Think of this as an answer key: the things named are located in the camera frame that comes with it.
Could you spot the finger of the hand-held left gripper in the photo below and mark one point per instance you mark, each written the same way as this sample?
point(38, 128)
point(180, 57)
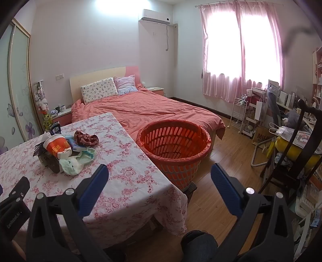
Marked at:
point(21, 185)

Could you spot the pink and white nightstand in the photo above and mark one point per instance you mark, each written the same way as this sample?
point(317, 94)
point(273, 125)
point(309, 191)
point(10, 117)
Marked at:
point(63, 118)
point(156, 89)

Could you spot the blue tissue pack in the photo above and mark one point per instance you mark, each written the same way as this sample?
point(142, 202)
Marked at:
point(73, 144)

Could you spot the black mesh net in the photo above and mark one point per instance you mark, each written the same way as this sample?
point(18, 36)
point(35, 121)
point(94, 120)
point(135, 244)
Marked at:
point(39, 150)

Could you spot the brown knitted cloth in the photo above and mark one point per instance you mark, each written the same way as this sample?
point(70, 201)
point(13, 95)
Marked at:
point(85, 139)

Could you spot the green plush toy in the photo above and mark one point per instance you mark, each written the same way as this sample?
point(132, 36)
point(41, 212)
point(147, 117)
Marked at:
point(47, 121)

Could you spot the dark wooden chair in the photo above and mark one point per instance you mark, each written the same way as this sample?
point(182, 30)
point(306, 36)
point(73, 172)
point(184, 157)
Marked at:
point(301, 108)

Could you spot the person's leg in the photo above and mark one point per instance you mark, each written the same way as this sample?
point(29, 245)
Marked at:
point(198, 247)

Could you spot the plush toy display tube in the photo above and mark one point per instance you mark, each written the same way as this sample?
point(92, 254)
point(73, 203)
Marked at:
point(41, 100)

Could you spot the table with floral tablecloth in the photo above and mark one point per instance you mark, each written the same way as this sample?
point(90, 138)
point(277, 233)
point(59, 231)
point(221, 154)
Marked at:
point(125, 181)

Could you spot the orange plastic laundry basket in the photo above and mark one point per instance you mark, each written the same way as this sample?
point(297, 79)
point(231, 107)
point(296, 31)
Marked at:
point(181, 173)

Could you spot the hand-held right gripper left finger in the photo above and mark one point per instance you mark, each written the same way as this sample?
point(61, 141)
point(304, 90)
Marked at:
point(93, 186)

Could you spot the yellow bag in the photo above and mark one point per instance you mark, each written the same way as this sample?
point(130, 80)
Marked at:
point(296, 151)

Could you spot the striped pink pillow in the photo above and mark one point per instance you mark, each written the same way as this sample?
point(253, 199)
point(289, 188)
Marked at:
point(125, 85)

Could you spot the white storage cart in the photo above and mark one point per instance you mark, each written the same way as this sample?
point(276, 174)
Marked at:
point(251, 121)

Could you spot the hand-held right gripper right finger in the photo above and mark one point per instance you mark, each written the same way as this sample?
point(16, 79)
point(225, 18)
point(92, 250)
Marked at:
point(224, 186)

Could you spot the pink curtain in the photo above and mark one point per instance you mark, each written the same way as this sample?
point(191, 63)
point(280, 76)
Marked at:
point(221, 85)

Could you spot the wardrobe with flower doors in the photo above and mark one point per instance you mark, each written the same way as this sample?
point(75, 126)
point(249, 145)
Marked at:
point(20, 88)

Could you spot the bed with salmon duvet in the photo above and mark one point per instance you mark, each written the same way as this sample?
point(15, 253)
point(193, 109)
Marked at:
point(163, 110)

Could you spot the floral print pillow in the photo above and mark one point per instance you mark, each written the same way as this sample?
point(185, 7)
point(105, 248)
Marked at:
point(99, 90)

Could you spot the white and green cloth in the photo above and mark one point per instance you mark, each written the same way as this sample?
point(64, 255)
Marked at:
point(73, 166)

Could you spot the white tube frame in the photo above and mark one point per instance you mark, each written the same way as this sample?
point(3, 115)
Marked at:
point(254, 156)

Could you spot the brown cardboard box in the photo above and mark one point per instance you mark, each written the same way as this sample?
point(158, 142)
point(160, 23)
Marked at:
point(260, 137)

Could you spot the white air conditioner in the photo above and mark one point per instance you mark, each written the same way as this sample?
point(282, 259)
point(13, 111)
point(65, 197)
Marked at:
point(154, 17)

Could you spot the grey office chair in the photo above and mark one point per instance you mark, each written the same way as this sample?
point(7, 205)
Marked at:
point(274, 108)

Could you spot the dark drink carton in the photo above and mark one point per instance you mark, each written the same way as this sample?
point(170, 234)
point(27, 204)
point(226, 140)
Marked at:
point(55, 129)

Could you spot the red instant noodle cup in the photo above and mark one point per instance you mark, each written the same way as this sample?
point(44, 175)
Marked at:
point(56, 147)

